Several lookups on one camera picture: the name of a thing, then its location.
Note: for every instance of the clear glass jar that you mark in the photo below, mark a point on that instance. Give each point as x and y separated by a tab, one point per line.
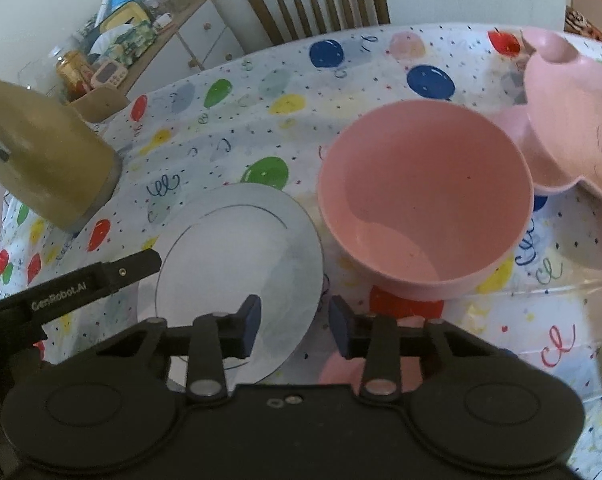
38	72

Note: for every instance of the gold metallic vase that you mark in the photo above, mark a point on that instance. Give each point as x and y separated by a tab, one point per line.
46	150

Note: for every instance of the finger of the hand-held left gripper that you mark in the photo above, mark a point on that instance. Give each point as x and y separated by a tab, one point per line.
133	267

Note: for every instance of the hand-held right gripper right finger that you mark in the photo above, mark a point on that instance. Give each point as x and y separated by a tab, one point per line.
338	326

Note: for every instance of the amber jar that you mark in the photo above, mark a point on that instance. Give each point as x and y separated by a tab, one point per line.
72	74

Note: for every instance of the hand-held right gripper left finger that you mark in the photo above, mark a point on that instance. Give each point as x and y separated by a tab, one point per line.
251	321

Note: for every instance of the pink bowl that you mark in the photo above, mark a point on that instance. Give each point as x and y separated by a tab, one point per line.
421	195

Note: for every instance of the wooden slatted chair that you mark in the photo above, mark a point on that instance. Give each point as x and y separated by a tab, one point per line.
313	0

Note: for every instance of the pink bear-shaped divided plate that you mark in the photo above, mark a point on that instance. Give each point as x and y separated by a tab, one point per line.
576	110

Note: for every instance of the wooden chair back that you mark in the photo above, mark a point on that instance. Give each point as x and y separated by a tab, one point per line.
98	105

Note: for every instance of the balloon printed tablecloth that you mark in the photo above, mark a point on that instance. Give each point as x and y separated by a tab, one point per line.
281	75

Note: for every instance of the pink kitchen timer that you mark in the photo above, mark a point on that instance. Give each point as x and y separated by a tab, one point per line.
108	72

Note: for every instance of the white plate with thin rim line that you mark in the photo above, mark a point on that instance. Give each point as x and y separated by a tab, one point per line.
231	260

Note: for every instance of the blue container lid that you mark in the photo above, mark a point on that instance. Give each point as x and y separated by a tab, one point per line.
121	0

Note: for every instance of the white cabinet with wooden top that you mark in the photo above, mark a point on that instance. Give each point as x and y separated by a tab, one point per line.
201	40

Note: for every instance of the yellow box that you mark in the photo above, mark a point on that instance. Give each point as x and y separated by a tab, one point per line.
126	15

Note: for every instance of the green printed bag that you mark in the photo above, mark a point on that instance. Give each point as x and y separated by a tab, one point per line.
131	40

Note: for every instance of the small pink plate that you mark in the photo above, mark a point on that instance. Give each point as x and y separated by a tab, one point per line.
343	370

